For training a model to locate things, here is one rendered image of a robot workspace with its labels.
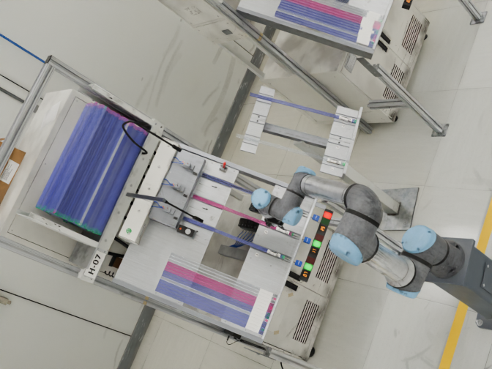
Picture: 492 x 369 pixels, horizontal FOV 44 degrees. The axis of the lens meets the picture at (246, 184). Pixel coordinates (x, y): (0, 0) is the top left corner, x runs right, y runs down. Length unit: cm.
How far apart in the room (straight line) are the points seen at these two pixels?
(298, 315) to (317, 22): 149
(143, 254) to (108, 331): 182
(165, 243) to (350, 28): 137
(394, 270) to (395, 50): 182
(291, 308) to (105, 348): 178
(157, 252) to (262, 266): 47
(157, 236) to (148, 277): 18
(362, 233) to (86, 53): 282
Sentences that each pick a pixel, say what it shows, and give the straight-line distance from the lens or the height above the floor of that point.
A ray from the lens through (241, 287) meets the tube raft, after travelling 267.
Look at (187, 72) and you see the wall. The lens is 466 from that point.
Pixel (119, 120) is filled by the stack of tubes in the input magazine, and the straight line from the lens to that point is 267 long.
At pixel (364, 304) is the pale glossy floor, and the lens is 331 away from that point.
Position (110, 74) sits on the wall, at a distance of 435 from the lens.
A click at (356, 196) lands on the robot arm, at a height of 118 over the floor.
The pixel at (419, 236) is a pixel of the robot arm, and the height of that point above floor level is 78.
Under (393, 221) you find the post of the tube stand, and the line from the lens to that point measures 338.
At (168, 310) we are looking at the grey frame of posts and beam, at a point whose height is 87.
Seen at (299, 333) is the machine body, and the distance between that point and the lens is 326.
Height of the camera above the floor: 255
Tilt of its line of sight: 36 degrees down
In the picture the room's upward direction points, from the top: 58 degrees counter-clockwise
